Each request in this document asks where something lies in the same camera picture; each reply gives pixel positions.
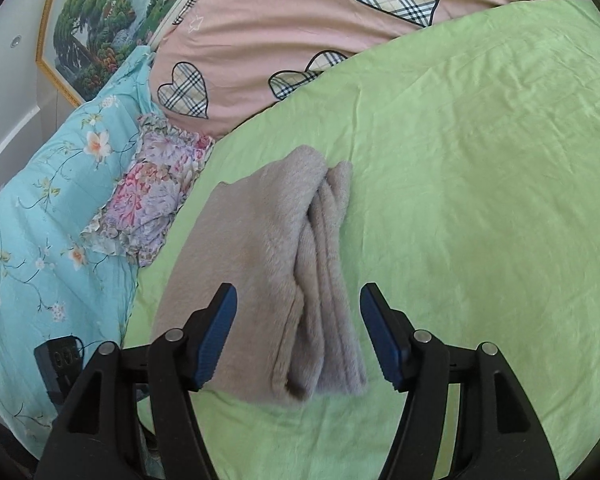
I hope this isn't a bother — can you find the green bed sheet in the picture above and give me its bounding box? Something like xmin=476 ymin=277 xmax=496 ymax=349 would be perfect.
xmin=122 ymin=0 xmax=600 ymax=480

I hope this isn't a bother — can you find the black smartphone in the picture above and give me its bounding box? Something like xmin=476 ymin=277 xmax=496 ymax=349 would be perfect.
xmin=33 ymin=335 xmax=86 ymax=407

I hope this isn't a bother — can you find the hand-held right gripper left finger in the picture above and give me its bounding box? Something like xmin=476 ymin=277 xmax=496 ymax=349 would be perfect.
xmin=34 ymin=282 xmax=238 ymax=480

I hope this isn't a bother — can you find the framed landscape painting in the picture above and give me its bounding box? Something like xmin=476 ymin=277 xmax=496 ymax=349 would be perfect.
xmin=35 ymin=0 xmax=216 ymax=108

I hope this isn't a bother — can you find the white door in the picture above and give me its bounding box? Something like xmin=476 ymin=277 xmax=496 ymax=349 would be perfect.
xmin=0 ymin=0 xmax=46 ymax=211

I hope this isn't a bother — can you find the purple floral ruffled pillow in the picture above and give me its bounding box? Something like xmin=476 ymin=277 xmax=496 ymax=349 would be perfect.
xmin=80 ymin=113 xmax=216 ymax=268

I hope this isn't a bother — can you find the beige knitted sweater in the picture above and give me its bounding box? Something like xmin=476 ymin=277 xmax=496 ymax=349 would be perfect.
xmin=150 ymin=144 xmax=369 ymax=405

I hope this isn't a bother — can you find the turquoise floral quilt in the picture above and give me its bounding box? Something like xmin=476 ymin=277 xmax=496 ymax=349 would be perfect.
xmin=0 ymin=45 xmax=156 ymax=433

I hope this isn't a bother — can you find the pink heart print quilt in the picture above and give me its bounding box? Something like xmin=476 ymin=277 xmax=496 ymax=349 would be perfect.
xmin=149 ymin=0 xmax=583 ymax=141

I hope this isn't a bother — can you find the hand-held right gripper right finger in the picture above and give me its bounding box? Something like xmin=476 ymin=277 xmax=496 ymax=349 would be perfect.
xmin=359 ymin=282 xmax=561 ymax=480

